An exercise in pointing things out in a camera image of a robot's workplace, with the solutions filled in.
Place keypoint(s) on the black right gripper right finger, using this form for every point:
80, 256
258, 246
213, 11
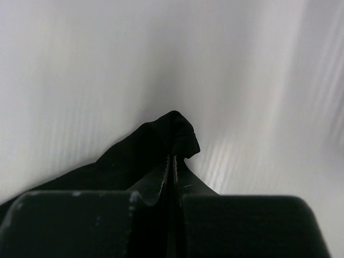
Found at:
183, 182

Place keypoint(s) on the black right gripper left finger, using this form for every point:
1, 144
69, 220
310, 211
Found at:
149, 229

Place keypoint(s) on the black t-shirt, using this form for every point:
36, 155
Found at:
129, 160

